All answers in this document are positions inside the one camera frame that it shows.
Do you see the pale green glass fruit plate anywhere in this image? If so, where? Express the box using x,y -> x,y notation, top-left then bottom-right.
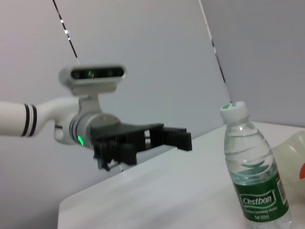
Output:
271,129 -> 305,204

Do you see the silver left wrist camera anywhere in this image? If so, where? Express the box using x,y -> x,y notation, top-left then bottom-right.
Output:
58,63 -> 128,115

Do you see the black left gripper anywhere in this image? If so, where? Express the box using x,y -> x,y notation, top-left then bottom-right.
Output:
90,122 -> 193,171

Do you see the clear water bottle green label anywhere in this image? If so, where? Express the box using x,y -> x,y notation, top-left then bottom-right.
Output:
219,101 -> 294,229

